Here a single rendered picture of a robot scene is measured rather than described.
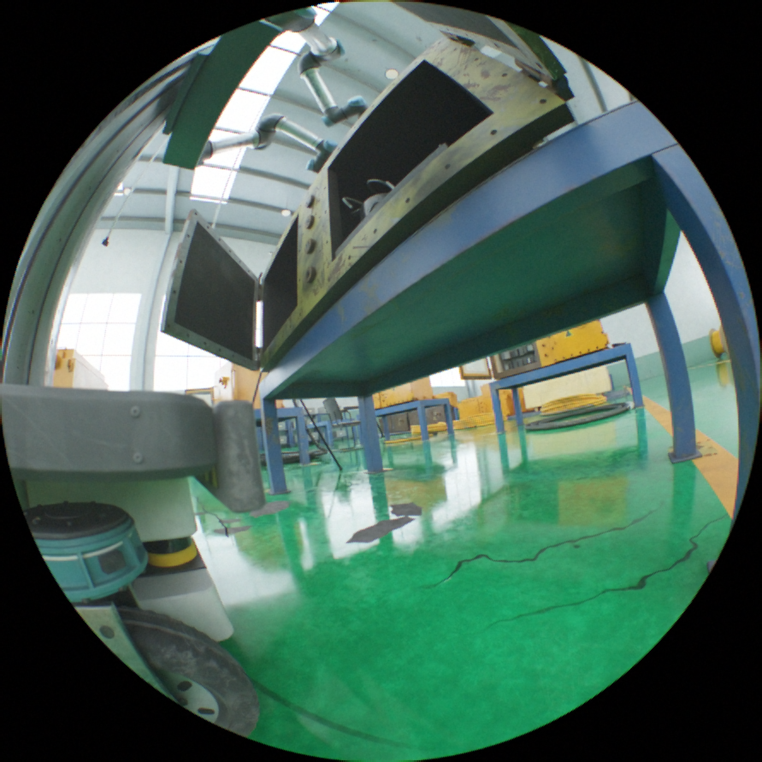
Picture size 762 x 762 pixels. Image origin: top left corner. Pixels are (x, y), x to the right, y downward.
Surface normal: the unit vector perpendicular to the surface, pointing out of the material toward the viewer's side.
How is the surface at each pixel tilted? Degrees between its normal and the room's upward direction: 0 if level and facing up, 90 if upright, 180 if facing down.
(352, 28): 180
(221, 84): 180
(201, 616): 90
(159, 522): 90
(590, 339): 90
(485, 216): 90
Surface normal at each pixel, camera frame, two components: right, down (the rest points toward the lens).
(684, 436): -0.79, 0.00
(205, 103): 0.14, 0.97
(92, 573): 0.94, -0.18
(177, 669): 0.69, -0.16
